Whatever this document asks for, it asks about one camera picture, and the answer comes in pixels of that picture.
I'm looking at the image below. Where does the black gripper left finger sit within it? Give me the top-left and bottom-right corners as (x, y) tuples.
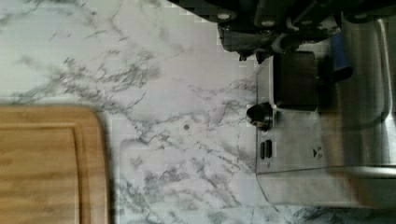
(218, 24), (279, 62)

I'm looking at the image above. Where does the stainless steel two-slot toaster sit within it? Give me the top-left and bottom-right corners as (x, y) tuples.
(247, 17), (395, 209)

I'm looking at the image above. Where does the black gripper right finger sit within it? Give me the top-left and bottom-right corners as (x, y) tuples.
(255, 22), (340, 64)

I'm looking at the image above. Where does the bamboo cutting board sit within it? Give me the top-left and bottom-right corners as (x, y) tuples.
(0, 105), (110, 224)

